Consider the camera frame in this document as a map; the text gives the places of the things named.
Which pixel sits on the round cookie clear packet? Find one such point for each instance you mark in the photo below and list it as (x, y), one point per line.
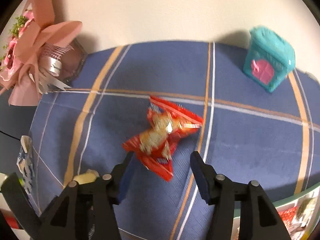
(305, 210)

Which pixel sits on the clear bag of white balls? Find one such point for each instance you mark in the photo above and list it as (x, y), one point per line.
(87, 177)

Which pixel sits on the blue white crumpled wrapper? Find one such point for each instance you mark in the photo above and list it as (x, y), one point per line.
(25, 163)

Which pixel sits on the pink paper flower bouquet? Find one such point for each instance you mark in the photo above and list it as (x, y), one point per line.
(32, 63)

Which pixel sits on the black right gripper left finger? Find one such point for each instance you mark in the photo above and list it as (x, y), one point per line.
(85, 211)

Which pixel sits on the teal box with pink hearts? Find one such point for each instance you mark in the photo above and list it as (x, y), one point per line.
(269, 59)

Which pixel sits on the teal-rimmed white tray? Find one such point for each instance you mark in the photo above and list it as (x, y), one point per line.
(297, 230)

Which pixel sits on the red snack packet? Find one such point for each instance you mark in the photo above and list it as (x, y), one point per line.
(155, 146)

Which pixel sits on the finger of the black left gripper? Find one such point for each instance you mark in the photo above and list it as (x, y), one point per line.
(17, 200)

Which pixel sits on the red patterned wafer packet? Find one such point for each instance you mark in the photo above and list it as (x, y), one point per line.
(288, 215)

